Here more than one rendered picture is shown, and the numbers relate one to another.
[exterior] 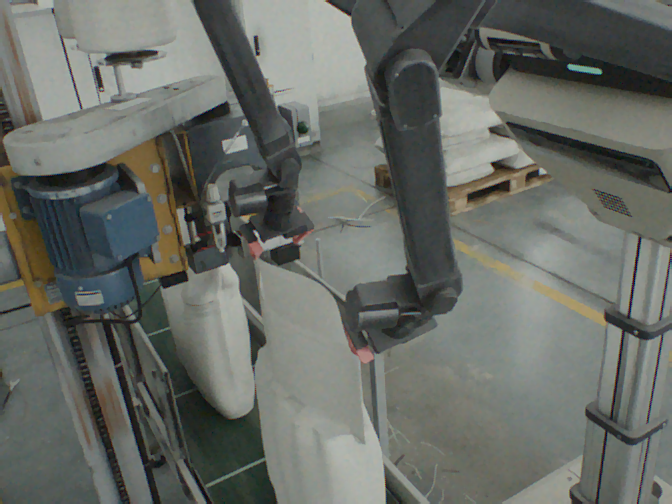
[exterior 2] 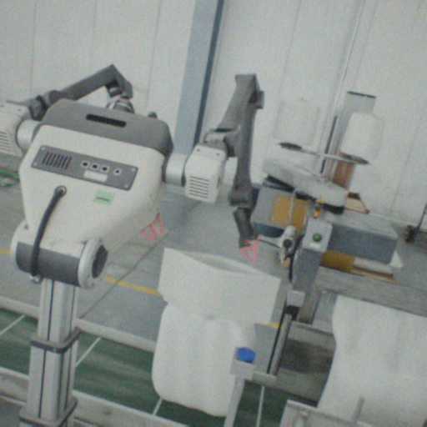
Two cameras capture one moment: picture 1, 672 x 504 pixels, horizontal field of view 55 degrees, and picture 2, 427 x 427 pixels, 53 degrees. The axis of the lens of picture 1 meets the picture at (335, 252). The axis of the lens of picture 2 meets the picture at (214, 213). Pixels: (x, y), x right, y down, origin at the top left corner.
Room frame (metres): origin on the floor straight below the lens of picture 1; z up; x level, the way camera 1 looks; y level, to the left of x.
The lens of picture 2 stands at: (1.99, -1.21, 1.70)
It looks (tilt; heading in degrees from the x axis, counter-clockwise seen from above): 17 degrees down; 126
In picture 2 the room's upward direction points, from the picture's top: 11 degrees clockwise
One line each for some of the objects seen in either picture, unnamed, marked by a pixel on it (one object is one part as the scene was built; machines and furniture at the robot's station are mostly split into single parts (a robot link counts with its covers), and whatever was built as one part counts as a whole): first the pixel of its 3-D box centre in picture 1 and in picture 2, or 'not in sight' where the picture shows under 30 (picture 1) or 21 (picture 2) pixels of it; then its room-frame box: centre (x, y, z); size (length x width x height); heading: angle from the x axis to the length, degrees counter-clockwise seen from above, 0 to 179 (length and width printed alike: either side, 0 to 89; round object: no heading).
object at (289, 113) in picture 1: (294, 124); (316, 235); (1.47, 0.07, 1.29); 0.08 x 0.05 x 0.09; 28
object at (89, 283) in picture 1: (90, 240); (273, 208); (1.09, 0.45, 1.21); 0.15 x 0.15 x 0.25
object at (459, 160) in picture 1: (463, 151); not in sight; (4.05, -0.90, 0.32); 0.66 x 0.43 x 0.15; 120
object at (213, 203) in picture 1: (217, 218); (287, 245); (1.29, 0.25, 1.14); 0.05 x 0.04 x 0.16; 118
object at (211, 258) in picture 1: (205, 254); not in sight; (1.33, 0.30, 1.04); 0.08 x 0.06 x 0.05; 118
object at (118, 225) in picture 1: (122, 230); (253, 197); (1.02, 0.36, 1.25); 0.10 x 0.08 x 0.12; 143
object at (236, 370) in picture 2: not in sight; (243, 363); (1.40, -0.08, 0.81); 0.08 x 0.08 x 0.06; 28
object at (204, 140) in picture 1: (223, 156); (341, 248); (1.50, 0.25, 1.21); 0.30 x 0.25 x 0.30; 28
